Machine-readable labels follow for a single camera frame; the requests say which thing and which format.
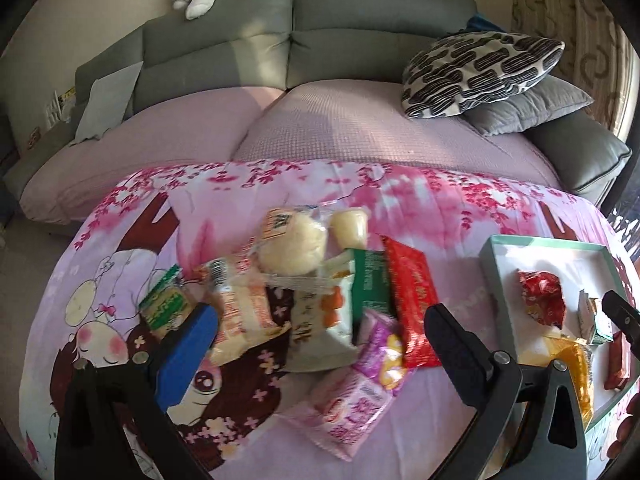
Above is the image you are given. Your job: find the green cow biscuit packet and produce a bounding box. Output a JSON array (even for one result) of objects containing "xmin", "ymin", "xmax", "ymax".
[{"xmin": 138, "ymin": 264, "xmax": 196, "ymax": 341}]

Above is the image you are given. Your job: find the white green cracker packet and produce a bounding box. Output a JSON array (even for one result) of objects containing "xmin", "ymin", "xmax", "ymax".
[{"xmin": 578, "ymin": 290, "xmax": 614, "ymax": 346}]

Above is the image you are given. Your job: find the dark red snack packet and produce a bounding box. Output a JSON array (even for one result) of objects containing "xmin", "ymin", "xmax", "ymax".
[{"xmin": 604, "ymin": 330, "xmax": 631, "ymax": 390}]

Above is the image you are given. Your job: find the orange cream bread packet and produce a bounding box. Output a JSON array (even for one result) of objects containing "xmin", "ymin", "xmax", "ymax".
[{"xmin": 195, "ymin": 255, "xmax": 291, "ymax": 366}]

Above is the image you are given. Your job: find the yellow orange snack packet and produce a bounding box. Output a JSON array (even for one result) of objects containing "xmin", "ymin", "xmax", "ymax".
[{"xmin": 544, "ymin": 336, "xmax": 594, "ymax": 429}]

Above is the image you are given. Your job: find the small red candy packet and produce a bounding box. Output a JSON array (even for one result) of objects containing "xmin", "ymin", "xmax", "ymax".
[{"xmin": 518, "ymin": 270, "xmax": 566, "ymax": 330}]

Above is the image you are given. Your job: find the large red gold snack packet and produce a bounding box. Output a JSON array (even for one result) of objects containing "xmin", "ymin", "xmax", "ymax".
[{"xmin": 381, "ymin": 236, "xmax": 440, "ymax": 368}]

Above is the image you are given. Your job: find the white orange snack packet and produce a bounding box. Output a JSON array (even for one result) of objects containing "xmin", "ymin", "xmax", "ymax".
[{"xmin": 284, "ymin": 249, "xmax": 358, "ymax": 373}]

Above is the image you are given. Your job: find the clear round bun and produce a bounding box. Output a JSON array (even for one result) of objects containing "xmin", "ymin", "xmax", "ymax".
[{"xmin": 254, "ymin": 206, "xmax": 329, "ymax": 290}]

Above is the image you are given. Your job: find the pink swiss roll packet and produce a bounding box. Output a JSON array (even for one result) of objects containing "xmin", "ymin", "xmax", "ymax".
[{"xmin": 278, "ymin": 308, "xmax": 409, "ymax": 463}]

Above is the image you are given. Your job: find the yellow jelly cup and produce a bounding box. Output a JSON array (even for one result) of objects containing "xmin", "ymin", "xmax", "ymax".
[{"xmin": 330, "ymin": 208, "xmax": 369, "ymax": 250}]

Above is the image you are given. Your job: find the dark green snack packet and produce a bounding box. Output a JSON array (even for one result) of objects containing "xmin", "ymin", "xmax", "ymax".
[{"xmin": 352, "ymin": 249, "xmax": 397, "ymax": 341}]

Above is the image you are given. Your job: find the shallow teal-rimmed white box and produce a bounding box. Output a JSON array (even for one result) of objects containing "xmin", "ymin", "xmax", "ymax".
[{"xmin": 480, "ymin": 235, "xmax": 625, "ymax": 429}]

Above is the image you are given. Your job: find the pink cartoon print blanket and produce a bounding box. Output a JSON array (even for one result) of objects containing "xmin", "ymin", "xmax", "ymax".
[{"xmin": 20, "ymin": 159, "xmax": 639, "ymax": 479}]

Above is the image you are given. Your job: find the grey cushion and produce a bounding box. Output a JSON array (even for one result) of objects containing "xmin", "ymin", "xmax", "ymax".
[{"xmin": 463, "ymin": 75, "xmax": 593, "ymax": 136}]

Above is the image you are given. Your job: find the light grey small pillow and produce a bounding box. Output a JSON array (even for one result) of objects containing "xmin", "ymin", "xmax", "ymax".
[{"xmin": 74, "ymin": 62, "xmax": 143, "ymax": 143}]

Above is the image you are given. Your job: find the pink sofa cover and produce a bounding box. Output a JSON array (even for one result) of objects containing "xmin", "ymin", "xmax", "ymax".
[{"xmin": 4, "ymin": 80, "xmax": 560, "ymax": 224}]

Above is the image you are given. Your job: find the black white patterned pillow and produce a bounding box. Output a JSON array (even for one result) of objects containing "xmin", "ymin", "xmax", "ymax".
[{"xmin": 401, "ymin": 32, "xmax": 565, "ymax": 119}]

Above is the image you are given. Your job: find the grey sofa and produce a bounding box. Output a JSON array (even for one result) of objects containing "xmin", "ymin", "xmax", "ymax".
[{"xmin": 2, "ymin": 0, "xmax": 632, "ymax": 204}]

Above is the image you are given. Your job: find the patterned beige curtain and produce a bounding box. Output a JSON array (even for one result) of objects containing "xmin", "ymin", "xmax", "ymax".
[{"xmin": 512, "ymin": 0, "xmax": 639, "ymax": 141}]

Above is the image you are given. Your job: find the blue cloth behind pillows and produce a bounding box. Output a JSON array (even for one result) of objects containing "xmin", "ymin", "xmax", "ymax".
[{"xmin": 460, "ymin": 13, "xmax": 504, "ymax": 34}]

